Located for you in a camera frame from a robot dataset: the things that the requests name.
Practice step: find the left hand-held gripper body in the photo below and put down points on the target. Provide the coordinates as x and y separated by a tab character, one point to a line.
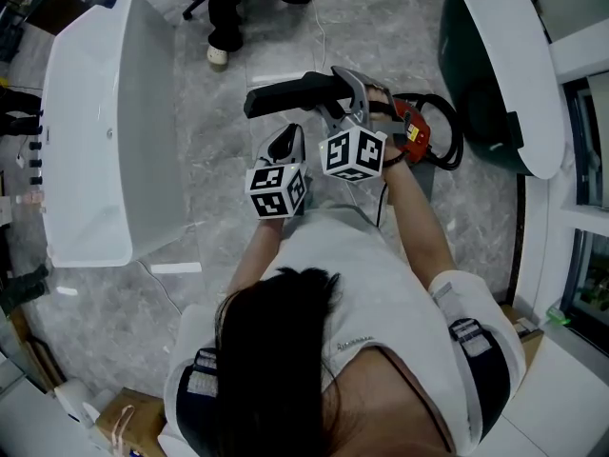
276	191

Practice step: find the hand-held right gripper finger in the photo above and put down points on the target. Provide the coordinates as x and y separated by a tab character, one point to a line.
351	87
329	118

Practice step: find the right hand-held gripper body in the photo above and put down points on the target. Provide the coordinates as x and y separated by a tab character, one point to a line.
354	152

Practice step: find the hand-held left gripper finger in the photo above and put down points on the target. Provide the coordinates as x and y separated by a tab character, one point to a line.
297	142
278	137

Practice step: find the red vacuum cleaner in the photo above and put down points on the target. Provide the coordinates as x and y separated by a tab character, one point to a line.
415	126

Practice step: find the person's right forearm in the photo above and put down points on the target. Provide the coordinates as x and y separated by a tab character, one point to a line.
421	226

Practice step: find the person's left forearm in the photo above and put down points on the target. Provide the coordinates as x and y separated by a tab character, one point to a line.
254	255

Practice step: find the black wristband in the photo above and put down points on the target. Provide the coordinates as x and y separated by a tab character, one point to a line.
396	160

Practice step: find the white t-shirt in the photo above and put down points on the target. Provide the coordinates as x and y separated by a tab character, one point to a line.
371	293

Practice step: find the white framed window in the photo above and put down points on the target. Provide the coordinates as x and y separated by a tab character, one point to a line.
587	198

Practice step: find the brown cardboard box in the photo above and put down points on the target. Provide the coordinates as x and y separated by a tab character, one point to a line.
523	336
131	422

